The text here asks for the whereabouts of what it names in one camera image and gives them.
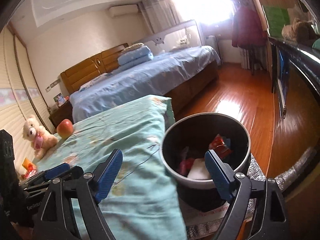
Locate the red yellow apple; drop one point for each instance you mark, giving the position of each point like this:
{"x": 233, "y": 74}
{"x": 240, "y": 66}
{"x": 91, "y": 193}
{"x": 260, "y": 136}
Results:
{"x": 65, "y": 128}

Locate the wall switch panel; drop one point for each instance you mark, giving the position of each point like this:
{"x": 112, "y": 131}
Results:
{"x": 53, "y": 85}

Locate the silver foil mat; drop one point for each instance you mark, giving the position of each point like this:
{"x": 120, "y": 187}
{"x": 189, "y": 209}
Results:
{"x": 300, "y": 170}

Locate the orange snack wrapper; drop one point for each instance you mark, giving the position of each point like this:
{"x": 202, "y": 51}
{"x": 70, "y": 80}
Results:
{"x": 30, "y": 171}

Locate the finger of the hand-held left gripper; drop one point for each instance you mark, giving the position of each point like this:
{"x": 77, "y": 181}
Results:
{"x": 57, "y": 169}
{"x": 75, "y": 173}

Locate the brown stuffed toy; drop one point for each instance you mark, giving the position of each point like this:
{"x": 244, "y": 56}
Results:
{"x": 297, "y": 30}

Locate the dark red hanging coat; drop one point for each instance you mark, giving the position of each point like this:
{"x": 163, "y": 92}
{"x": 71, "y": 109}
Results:
{"x": 248, "y": 27}

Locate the flat screen television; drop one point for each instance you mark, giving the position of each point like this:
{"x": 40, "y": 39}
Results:
{"x": 281, "y": 80}

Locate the grey bed guard rail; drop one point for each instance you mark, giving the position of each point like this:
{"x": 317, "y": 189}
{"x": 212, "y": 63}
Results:
{"x": 172, "y": 33}

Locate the light green floral tablecloth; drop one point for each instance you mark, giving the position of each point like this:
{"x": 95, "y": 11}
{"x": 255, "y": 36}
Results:
{"x": 130, "y": 135}

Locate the black glossy shelf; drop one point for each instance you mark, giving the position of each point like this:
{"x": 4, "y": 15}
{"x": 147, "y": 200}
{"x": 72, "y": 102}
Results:
{"x": 305, "y": 60}

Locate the cream sliding wardrobe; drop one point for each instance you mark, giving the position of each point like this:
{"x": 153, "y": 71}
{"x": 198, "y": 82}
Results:
{"x": 17, "y": 92}

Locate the beige teddy bear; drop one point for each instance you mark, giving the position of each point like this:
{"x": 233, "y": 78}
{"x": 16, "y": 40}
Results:
{"x": 37, "y": 135}

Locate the small photo frame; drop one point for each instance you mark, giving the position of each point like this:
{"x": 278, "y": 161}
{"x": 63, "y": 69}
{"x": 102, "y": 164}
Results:
{"x": 60, "y": 99}

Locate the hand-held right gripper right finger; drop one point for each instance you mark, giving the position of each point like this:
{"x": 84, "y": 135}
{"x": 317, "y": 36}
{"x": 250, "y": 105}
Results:
{"x": 217, "y": 175}

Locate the bed with blue sheet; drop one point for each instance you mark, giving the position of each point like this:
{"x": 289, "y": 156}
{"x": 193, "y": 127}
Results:
{"x": 150, "y": 80}

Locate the patterned pillow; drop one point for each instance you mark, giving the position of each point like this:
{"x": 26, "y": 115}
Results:
{"x": 132, "y": 47}

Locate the dark wooden nightstand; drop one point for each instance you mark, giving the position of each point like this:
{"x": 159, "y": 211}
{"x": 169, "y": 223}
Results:
{"x": 61, "y": 115}

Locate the brown wooden headboard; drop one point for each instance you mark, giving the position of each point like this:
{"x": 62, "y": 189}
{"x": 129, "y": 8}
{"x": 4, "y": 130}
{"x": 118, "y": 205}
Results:
{"x": 82, "y": 72}

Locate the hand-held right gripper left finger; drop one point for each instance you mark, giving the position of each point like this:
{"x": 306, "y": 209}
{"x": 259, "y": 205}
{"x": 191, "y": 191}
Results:
{"x": 110, "y": 175}

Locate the white air conditioner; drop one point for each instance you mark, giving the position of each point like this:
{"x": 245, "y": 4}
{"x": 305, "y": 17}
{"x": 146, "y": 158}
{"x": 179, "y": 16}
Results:
{"x": 123, "y": 10}

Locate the folded blue quilt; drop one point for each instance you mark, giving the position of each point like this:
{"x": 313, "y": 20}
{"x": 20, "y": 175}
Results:
{"x": 135, "y": 57}

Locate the grey patterned curtain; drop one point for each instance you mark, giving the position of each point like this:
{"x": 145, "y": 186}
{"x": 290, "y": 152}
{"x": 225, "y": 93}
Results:
{"x": 160, "y": 7}
{"x": 252, "y": 57}

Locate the black trash bin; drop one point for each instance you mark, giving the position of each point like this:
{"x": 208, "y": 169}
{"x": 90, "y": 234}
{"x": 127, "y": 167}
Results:
{"x": 190, "y": 132}

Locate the red wrapper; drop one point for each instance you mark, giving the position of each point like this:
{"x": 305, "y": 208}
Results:
{"x": 220, "y": 146}

